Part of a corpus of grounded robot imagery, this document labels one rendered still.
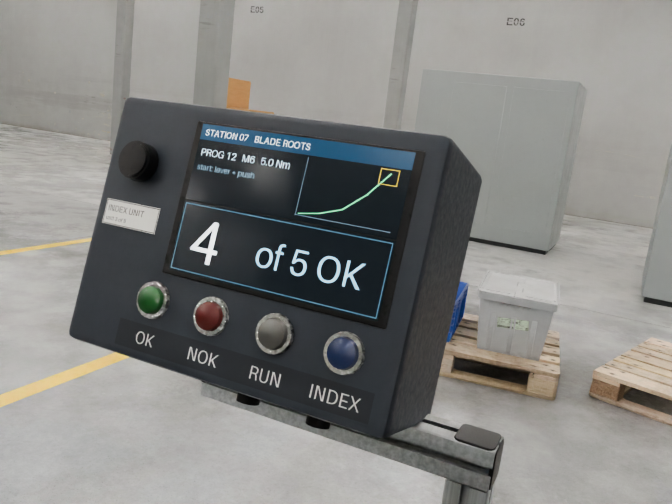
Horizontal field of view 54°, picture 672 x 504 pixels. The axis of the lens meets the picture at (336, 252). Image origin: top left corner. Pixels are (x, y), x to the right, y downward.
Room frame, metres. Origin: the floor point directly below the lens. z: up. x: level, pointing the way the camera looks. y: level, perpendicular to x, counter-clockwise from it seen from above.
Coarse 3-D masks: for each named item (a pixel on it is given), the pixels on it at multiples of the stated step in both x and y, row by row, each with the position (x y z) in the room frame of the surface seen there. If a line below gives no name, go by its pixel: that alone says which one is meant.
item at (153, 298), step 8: (144, 288) 0.45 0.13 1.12; (152, 288) 0.44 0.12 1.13; (160, 288) 0.45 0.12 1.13; (144, 296) 0.44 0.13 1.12; (152, 296) 0.44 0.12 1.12; (160, 296) 0.44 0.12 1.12; (168, 296) 0.44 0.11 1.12; (144, 304) 0.44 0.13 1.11; (152, 304) 0.44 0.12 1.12; (160, 304) 0.44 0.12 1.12; (168, 304) 0.44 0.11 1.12; (144, 312) 0.44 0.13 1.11; (152, 312) 0.44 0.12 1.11; (160, 312) 0.44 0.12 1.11
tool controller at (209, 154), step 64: (128, 128) 0.50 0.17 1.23; (192, 128) 0.48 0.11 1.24; (256, 128) 0.46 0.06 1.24; (320, 128) 0.44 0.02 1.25; (384, 128) 0.43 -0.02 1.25; (128, 192) 0.48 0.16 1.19; (192, 192) 0.46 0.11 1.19; (256, 192) 0.44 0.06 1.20; (320, 192) 0.43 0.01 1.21; (384, 192) 0.41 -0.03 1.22; (448, 192) 0.42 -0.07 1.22; (128, 256) 0.47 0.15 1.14; (256, 256) 0.43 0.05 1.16; (320, 256) 0.41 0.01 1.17; (384, 256) 0.40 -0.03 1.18; (448, 256) 0.44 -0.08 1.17; (128, 320) 0.45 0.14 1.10; (192, 320) 0.43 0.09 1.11; (256, 320) 0.42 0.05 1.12; (320, 320) 0.40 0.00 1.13; (384, 320) 0.38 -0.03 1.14; (448, 320) 0.46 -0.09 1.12; (256, 384) 0.40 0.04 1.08; (320, 384) 0.39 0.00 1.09; (384, 384) 0.37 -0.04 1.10
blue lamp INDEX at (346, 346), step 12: (336, 336) 0.39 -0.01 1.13; (348, 336) 0.39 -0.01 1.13; (324, 348) 0.39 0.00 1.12; (336, 348) 0.38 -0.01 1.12; (348, 348) 0.38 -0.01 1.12; (360, 348) 0.38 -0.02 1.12; (336, 360) 0.38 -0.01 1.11; (348, 360) 0.38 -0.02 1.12; (360, 360) 0.38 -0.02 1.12; (336, 372) 0.38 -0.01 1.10; (348, 372) 0.38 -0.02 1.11
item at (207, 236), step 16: (192, 208) 0.46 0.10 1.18; (208, 208) 0.45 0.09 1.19; (224, 208) 0.45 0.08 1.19; (192, 224) 0.45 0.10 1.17; (208, 224) 0.45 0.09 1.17; (224, 224) 0.44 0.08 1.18; (240, 224) 0.44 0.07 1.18; (176, 240) 0.45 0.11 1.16; (192, 240) 0.45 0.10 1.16; (208, 240) 0.45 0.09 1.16; (224, 240) 0.44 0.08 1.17; (176, 256) 0.45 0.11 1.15; (192, 256) 0.45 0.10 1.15; (208, 256) 0.44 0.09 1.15; (224, 256) 0.44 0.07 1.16; (192, 272) 0.44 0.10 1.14; (208, 272) 0.44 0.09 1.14; (224, 272) 0.43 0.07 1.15
